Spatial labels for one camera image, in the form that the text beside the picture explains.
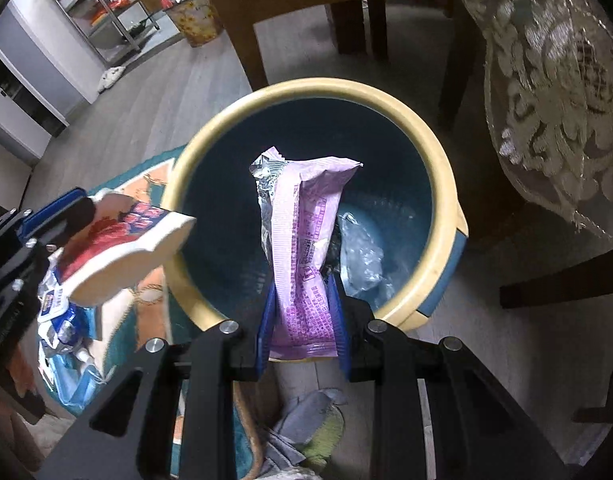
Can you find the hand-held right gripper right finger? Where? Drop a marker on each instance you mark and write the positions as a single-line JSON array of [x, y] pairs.
[[340, 340]]

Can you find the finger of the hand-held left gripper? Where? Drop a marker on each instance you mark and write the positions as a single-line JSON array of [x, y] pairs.
[[41, 217], [16, 270]]

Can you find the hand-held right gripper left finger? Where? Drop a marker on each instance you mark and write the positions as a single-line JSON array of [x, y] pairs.
[[263, 340]]

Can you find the light blue packet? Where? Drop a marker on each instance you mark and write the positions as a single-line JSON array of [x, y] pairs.
[[71, 385]]

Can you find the red and white snack packet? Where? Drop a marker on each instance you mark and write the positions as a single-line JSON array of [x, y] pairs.
[[121, 245]]

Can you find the purple snack packet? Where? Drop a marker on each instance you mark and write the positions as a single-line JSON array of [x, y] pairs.
[[306, 260]]

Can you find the blue bin with yellow rim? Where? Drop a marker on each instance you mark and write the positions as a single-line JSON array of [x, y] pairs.
[[221, 200]]

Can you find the blue and white packet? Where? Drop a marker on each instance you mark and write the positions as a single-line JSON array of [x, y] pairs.
[[61, 320]]

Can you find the clear plastic wrapper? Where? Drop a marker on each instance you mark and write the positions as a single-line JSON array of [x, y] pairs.
[[361, 255]]

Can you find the grey and green cloth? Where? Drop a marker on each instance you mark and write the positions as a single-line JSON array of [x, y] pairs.
[[306, 425]]

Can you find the printed teal and beige mat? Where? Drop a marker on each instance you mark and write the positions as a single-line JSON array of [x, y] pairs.
[[151, 305]]

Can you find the white cabinet with dark glass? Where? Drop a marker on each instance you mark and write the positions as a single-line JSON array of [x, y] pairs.
[[36, 95]]

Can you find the white slippers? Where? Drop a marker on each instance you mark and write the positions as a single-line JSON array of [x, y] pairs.
[[111, 79]]

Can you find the metal shelf rack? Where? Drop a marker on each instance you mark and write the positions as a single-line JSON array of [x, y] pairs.
[[111, 10]]

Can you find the dark wooden chair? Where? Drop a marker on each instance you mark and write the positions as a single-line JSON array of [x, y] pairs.
[[551, 280]]

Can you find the floral waste bin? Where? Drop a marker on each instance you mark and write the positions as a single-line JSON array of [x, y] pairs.
[[194, 20]]

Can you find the light wooden chair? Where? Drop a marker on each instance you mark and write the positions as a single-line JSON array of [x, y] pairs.
[[236, 10]]

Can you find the dark wooden table legs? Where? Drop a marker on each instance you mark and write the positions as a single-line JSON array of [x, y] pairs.
[[349, 27]]

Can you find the lace tablecloth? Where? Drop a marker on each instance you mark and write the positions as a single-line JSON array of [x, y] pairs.
[[551, 85]]

